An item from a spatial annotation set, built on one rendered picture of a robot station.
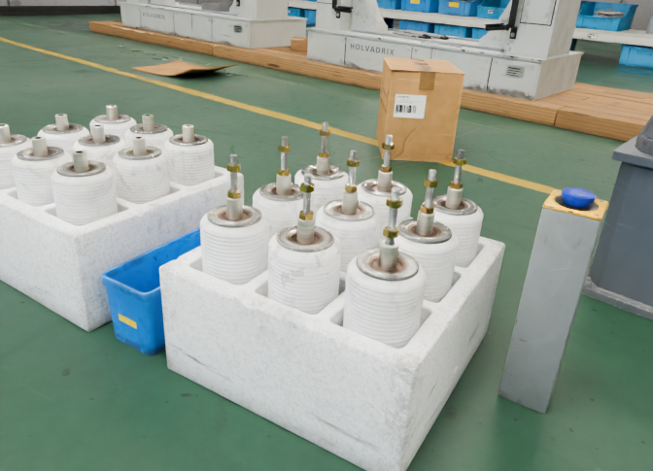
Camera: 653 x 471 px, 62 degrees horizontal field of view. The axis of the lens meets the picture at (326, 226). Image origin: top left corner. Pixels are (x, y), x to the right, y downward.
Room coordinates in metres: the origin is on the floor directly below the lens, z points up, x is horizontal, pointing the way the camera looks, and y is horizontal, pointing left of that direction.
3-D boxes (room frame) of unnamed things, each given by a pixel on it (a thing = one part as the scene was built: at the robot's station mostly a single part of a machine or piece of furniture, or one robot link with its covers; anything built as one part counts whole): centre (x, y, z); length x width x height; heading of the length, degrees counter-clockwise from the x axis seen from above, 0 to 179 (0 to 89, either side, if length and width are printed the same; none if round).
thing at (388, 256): (0.58, -0.08, 0.26); 0.02 x 0.02 x 0.03
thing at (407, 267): (0.58, -0.08, 0.25); 0.08 x 0.08 x 0.01
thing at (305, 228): (0.64, 0.03, 0.26); 0.02 x 0.02 x 0.03
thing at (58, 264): (1.01, 0.45, 0.09); 0.39 x 0.39 x 0.18; 58
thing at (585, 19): (5.15, -2.32, 0.36); 0.50 x 0.38 x 0.21; 142
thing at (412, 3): (6.30, -0.93, 0.36); 0.50 x 0.38 x 0.21; 141
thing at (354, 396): (0.74, -0.03, 0.09); 0.39 x 0.39 x 0.18; 60
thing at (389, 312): (0.58, -0.08, 0.16); 0.10 x 0.10 x 0.18
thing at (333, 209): (0.74, -0.03, 0.25); 0.08 x 0.08 x 0.01
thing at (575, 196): (0.66, -0.32, 0.32); 0.04 x 0.04 x 0.02
